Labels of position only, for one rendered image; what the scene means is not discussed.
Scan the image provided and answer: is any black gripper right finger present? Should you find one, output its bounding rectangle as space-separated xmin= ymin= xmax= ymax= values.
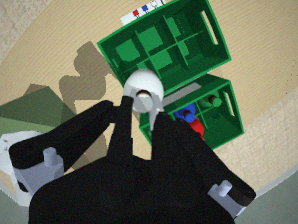
xmin=149 ymin=94 xmax=256 ymax=219

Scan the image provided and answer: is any red bottle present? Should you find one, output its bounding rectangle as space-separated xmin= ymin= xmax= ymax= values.
xmin=188 ymin=117 xmax=204 ymax=140

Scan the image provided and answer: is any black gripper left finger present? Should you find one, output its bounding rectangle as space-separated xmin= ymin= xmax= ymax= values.
xmin=8 ymin=88 xmax=137 ymax=209

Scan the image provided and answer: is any white bottle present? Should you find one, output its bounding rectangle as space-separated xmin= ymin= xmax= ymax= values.
xmin=123 ymin=69 xmax=164 ymax=113

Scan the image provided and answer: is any green plastic crate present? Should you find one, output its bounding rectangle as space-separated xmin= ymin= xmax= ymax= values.
xmin=139 ymin=73 xmax=244 ymax=150
xmin=96 ymin=0 xmax=232 ymax=94

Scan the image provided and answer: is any white paper pick list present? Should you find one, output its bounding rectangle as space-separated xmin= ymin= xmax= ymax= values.
xmin=120 ymin=0 xmax=166 ymax=25

